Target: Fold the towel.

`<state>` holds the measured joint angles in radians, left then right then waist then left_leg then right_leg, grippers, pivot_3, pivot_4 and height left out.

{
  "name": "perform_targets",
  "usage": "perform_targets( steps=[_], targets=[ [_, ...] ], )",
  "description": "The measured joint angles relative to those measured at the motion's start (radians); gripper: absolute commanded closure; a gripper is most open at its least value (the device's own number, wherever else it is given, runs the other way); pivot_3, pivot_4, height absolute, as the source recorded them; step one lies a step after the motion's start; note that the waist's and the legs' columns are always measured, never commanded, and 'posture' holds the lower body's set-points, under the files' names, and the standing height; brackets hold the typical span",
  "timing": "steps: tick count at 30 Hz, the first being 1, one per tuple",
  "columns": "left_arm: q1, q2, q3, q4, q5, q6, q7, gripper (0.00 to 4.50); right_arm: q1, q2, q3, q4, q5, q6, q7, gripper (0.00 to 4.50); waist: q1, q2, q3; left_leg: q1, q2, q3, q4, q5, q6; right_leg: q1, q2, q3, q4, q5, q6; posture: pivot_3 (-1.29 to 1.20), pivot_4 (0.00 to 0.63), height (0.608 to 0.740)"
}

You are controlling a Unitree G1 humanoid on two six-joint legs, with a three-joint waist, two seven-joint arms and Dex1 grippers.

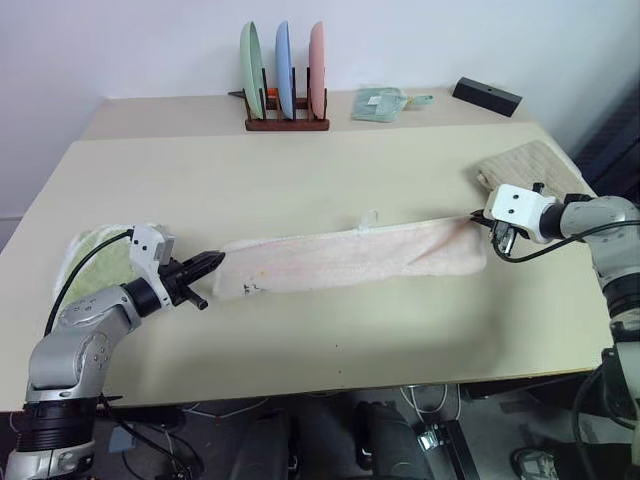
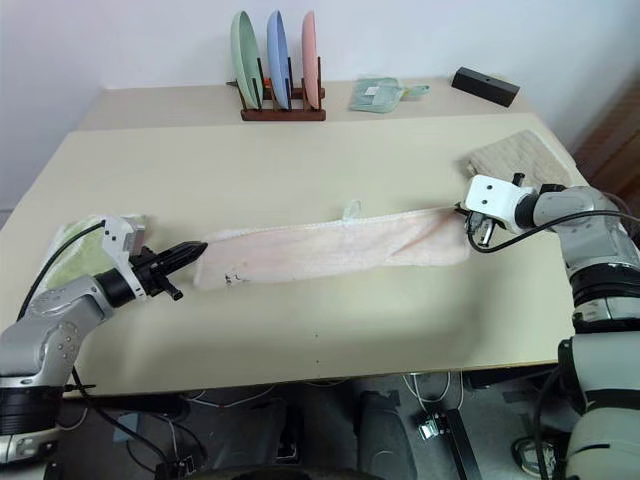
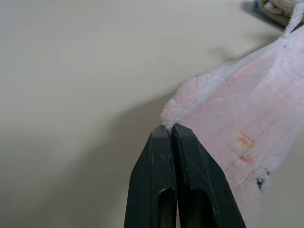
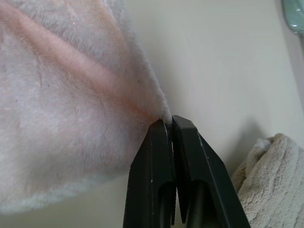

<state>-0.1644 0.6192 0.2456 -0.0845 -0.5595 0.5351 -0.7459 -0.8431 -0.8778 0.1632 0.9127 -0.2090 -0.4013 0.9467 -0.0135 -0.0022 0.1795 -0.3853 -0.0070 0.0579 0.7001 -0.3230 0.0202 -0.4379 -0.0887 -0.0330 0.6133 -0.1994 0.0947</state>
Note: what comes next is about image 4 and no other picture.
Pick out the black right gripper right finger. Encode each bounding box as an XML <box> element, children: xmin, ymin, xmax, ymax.
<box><xmin>171</xmin><ymin>114</ymin><xmax>251</xmax><ymax>228</ymax></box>

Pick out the mint green plastic object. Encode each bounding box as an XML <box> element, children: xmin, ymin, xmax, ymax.
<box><xmin>280</xmin><ymin>0</ymin><xmax>304</xmax><ymax>40</ymax></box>

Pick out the beige fluffy towel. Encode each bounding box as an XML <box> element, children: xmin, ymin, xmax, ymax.
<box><xmin>230</xmin><ymin>133</ymin><xmax>304</xmax><ymax>228</ymax></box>

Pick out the pale pink fluffy towel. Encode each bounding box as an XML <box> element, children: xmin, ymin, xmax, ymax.
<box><xmin>0</xmin><ymin>0</ymin><xmax>172</xmax><ymax>216</ymax></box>

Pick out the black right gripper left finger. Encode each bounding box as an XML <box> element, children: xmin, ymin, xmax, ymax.
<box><xmin>122</xmin><ymin>118</ymin><xmax>177</xmax><ymax>228</ymax></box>

